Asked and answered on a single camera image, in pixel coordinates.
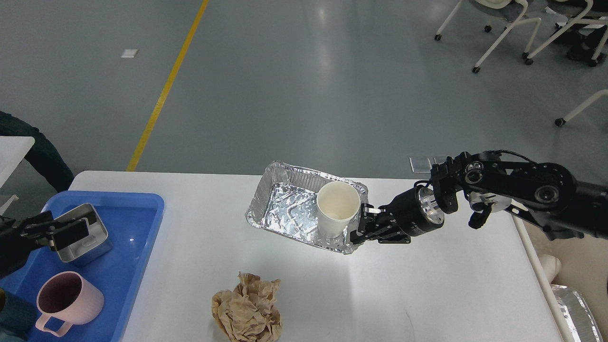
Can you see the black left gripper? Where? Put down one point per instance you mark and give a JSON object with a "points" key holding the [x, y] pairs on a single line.
{"points": [[15, 248]]}

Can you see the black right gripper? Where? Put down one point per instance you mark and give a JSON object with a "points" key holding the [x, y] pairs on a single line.
{"points": [[415, 211]]}

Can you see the steel rectangular container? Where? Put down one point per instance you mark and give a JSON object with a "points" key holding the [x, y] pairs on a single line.
{"points": [[88, 248]]}

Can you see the white paper cup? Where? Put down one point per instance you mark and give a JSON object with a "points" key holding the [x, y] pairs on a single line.
{"points": [[337, 203]]}

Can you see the pink mug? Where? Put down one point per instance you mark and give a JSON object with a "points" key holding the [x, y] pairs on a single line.
{"points": [[67, 299]]}

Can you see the aluminium foil tray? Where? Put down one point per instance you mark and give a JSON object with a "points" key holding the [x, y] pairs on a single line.
{"points": [[285, 203]]}

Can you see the brown paper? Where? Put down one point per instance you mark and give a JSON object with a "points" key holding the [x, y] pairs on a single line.
{"points": [[248, 313]]}

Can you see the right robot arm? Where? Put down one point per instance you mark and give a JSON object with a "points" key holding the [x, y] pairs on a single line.
{"points": [[545, 195]]}

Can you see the blue plastic tray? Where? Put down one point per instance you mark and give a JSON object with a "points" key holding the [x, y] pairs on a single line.
{"points": [[133, 221]]}

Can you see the floor outlet plate left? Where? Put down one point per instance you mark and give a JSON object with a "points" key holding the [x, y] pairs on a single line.
{"points": [[420, 164]]}

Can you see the person in dark jeans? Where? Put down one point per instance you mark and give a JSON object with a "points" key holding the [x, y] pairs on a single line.
{"points": [[43, 155]]}

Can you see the white side table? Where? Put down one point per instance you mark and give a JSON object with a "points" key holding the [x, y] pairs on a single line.
{"points": [[13, 150]]}

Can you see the beige plastic bin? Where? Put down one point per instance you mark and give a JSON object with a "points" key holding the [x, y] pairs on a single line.
{"points": [[584, 266]]}

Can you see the white chair at right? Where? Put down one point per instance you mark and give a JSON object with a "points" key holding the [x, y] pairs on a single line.
{"points": [[581, 107]]}

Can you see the foil tray in bin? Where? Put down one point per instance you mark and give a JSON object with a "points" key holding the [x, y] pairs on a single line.
{"points": [[577, 314]]}

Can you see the white office chair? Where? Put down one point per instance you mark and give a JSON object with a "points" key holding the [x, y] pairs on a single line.
{"points": [[509, 13]]}

